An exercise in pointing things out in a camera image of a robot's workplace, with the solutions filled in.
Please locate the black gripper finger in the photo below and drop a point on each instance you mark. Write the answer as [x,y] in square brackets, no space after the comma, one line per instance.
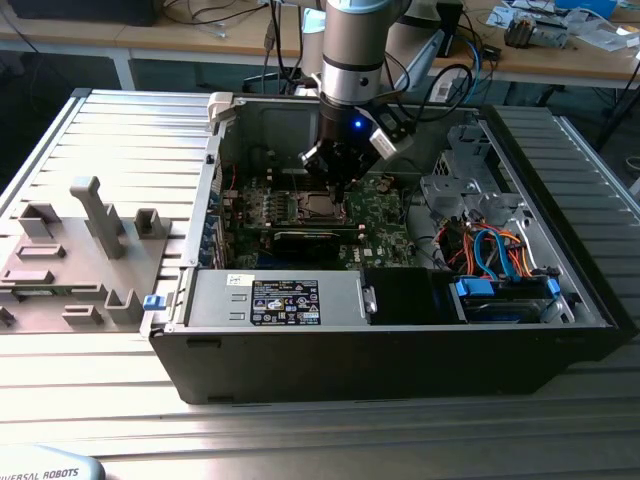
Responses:
[325,160]
[365,160]

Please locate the silver CPU with green edge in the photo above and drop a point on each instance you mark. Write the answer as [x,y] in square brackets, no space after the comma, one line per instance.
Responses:
[320,205]

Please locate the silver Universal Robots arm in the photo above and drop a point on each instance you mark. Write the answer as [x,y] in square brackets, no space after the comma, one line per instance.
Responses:
[350,50]

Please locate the dark CPU cooler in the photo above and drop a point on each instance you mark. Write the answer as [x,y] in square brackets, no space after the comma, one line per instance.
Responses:
[520,32]

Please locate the round coin cell battery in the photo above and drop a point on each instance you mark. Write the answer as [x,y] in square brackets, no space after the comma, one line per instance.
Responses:
[384,184]

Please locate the green motherboard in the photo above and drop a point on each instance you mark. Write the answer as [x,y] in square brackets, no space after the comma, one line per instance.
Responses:
[387,235]

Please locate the black graphics card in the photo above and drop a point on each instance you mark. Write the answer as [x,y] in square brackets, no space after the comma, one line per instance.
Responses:
[305,245]

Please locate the grey metal drive cage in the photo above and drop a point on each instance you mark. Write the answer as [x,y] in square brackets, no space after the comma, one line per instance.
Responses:
[452,192]

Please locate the pale grey slanted stand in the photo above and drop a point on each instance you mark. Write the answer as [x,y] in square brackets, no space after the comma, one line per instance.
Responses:
[425,60]

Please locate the beige case latch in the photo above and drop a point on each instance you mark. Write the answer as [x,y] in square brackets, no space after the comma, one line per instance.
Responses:
[220,107]

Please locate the black drive bay box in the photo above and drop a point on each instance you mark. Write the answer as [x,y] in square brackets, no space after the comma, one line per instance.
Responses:
[400,297]

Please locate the hard disk in blue carrier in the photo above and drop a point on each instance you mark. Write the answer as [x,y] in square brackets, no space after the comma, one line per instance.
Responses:
[475,289]

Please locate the grey power supply with label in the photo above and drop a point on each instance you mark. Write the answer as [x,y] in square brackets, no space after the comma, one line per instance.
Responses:
[215,300]

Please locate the light wooden desk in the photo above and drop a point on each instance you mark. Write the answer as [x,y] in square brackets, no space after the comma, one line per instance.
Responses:
[545,65]
[150,37]

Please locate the black open PC case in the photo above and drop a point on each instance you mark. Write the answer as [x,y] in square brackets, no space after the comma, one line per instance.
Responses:
[350,365]

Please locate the small blue case latch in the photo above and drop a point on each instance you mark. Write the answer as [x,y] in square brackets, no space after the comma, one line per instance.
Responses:
[154,303]

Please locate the blue box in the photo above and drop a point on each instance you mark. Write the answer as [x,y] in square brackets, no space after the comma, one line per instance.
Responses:
[590,6]

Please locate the grey parts rack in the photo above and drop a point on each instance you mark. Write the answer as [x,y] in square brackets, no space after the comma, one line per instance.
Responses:
[75,280]

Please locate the black monitor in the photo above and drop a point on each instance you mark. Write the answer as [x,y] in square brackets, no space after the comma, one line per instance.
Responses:
[80,10]

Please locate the grey Universal Robots teach pendant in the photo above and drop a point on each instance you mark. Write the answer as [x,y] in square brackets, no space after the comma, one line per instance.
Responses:
[45,467]

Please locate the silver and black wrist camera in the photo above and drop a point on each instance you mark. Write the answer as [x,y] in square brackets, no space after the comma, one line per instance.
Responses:
[385,144]

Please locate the small silver metal bracket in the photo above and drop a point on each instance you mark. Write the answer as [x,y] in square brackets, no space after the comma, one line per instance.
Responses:
[370,300]

